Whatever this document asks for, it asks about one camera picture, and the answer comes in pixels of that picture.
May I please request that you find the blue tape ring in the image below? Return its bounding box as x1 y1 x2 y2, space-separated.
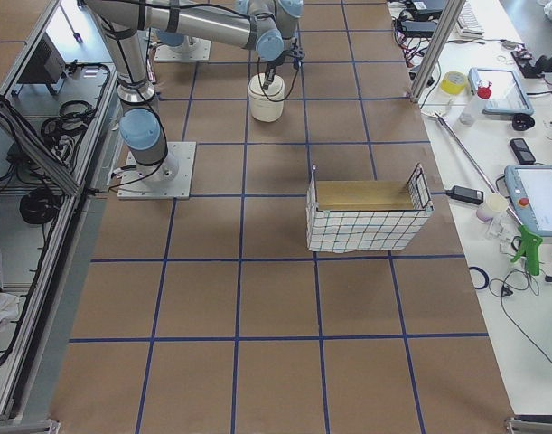
468 266 490 291

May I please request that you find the yellow tape roll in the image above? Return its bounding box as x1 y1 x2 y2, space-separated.
440 71 468 96

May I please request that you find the teach pendant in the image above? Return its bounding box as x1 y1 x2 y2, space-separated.
468 68 534 116
504 165 552 242

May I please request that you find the green plastic gun tool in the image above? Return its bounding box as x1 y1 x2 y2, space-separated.
510 224 543 276

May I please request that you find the aluminium frame post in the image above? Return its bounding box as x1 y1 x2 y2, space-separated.
409 0 465 103

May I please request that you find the white trash can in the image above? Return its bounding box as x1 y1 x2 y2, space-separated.
248 73 285 123

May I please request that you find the teach pendant far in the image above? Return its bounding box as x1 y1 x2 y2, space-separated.
468 68 534 116

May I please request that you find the clear bottle red cap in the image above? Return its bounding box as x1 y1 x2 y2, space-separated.
459 80 491 126

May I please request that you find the wire basket with wooden box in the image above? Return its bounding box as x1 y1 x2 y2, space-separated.
306 164 434 254

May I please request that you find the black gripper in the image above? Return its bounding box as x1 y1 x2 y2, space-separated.
261 50 287 90

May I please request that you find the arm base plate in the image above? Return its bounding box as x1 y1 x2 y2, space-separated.
154 37 211 63
117 142 196 200

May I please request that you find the paper cup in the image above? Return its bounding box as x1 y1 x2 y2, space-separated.
476 193 509 222

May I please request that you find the long metal rod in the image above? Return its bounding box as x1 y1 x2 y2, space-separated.
432 112 524 228

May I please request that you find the black power adapter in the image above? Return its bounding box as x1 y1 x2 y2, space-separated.
445 185 484 205

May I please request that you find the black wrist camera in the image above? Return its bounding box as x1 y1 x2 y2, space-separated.
285 41 305 71

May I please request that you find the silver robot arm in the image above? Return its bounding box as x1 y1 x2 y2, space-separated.
156 30 200 52
86 1 304 184

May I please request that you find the teach pendant near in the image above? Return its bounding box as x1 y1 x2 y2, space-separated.
504 165 552 242

